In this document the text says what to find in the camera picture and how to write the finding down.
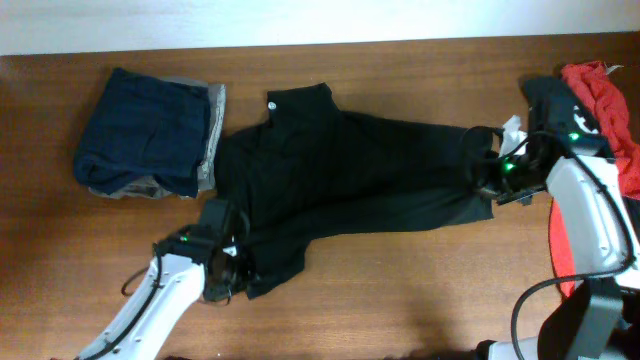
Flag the black t-shirt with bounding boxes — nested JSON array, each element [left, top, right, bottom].
[[214, 84, 493, 299]]

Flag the red garment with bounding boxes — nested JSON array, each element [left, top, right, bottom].
[[548, 61, 639, 277]]

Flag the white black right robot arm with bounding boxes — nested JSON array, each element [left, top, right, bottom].
[[468, 76, 639, 359]]

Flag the folded navy blue garment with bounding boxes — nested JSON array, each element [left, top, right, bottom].
[[73, 68, 211, 197]]

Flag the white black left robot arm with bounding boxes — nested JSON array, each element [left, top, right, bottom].
[[77, 225, 252, 360]]

